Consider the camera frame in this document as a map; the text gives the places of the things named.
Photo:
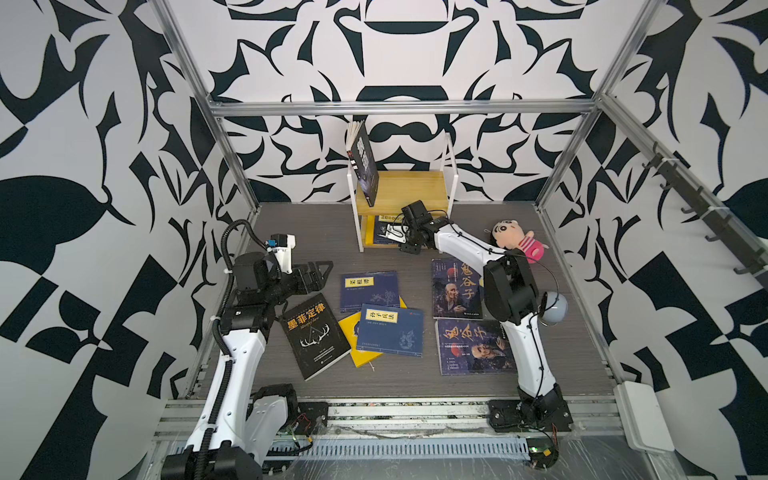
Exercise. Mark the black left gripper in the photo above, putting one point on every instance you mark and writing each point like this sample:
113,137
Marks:
314,282

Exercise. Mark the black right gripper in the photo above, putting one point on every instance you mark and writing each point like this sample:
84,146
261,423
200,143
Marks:
409,249

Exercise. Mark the blue book with yellow label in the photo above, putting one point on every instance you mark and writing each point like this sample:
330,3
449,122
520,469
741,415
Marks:
384,221

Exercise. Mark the black deer antler book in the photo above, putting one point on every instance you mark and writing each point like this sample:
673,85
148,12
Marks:
315,336

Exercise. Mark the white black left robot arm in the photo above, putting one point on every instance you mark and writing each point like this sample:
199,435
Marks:
237,426

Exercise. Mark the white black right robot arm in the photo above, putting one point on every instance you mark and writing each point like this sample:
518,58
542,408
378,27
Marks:
511,296

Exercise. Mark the blue book under front stack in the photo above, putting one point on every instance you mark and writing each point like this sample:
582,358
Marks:
374,288

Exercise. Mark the white wooden two-tier shelf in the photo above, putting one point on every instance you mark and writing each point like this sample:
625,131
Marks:
398,188

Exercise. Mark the yellow cartoon book on shelf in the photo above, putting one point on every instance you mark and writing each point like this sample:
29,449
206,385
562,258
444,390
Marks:
371,238

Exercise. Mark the purple old man book upper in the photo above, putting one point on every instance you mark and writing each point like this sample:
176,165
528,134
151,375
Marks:
456,290

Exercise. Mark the purple old man book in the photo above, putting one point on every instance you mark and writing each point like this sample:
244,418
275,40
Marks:
468,347
456,290

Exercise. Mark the plush doll pink shorts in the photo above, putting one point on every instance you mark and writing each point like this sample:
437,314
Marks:
509,235

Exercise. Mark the yellow cartoon book on table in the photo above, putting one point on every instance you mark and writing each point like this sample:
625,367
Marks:
350,329

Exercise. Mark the blue book beige label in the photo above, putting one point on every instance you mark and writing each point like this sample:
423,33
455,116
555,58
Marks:
390,330

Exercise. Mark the black book standing on shelf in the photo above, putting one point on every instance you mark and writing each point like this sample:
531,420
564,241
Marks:
361,158

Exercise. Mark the purple old man book lower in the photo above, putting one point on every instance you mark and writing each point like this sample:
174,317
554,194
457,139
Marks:
468,347

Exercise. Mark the white grey round speaker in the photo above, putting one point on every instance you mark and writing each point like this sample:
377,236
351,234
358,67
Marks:
553,308

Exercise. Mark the white power box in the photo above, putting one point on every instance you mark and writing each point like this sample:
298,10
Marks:
642,419

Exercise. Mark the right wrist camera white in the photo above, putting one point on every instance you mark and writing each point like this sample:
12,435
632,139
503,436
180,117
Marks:
396,232

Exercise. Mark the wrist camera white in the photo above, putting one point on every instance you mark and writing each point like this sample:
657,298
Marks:
396,232
281,247

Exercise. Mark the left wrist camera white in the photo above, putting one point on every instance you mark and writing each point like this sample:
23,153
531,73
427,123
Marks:
281,247

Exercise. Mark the black wall hook rail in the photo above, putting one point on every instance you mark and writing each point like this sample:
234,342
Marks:
701,204

